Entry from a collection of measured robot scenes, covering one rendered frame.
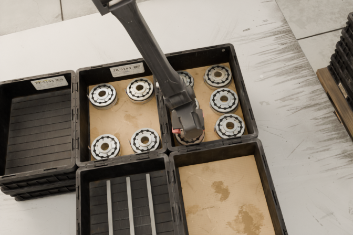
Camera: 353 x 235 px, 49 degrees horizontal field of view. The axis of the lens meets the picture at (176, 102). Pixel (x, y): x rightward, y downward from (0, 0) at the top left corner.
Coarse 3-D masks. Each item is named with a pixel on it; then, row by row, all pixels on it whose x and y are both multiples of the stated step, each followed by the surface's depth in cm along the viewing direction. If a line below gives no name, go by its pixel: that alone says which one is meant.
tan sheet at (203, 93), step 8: (224, 64) 152; (192, 72) 151; (200, 72) 150; (200, 80) 148; (232, 80) 147; (200, 88) 147; (208, 88) 146; (232, 88) 145; (200, 96) 145; (208, 96) 145; (200, 104) 143; (208, 104) 143; (208, 112) 141; (240, 112) 140; (208, 120) 139; (216, 120) 139; (208, 128) 138; (232, 128) 137; (208, 136) 136; (216, 136) 136; (176, 144) 135
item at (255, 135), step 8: (200, 48) 144; (208, 48) 145; (216, 48) 144; (232, 48) 143; (168, 56) 143; (240, 72) 137; (240, 80) 135; (160, 96) 134; (248, 104) 130; (248, 112) 128; (168, 128) 128; (256, 128) 125; (168, 136) 126; (240, 136) 124; (248, 136) 124; (256, 136) 124; (168, 144) 125; (192, 144) 124; (200, 144) 124; (208, 144) 123
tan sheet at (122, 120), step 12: (96, 84) 152; (120, 84) 151; (120, 96) 148; (120, 108) 145; (132, 108) 145; (144, 108) 144; (156, 108) 144; (96, 120) 143; (108, 120) 143; (120, 120) 142; (132, 120) 142; (144, 120) 142; (156, 120) 141; (96, 132) 141; (108, 132) 140; (120, 132) 140; (132, 132) 139
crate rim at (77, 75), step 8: (104, 64) 144; (112, 64) 144; (120, 64) 143; (160, 104) 133; (160, 112) 131; (160, 120) 130; (160, 128) 128; (144, 152) 124; (152, 152) 124; (160, 152) 123; (80, 160) 125; (96, 160) 124; (104, 160) 124; (112, 160) 124; (120, 160) 123
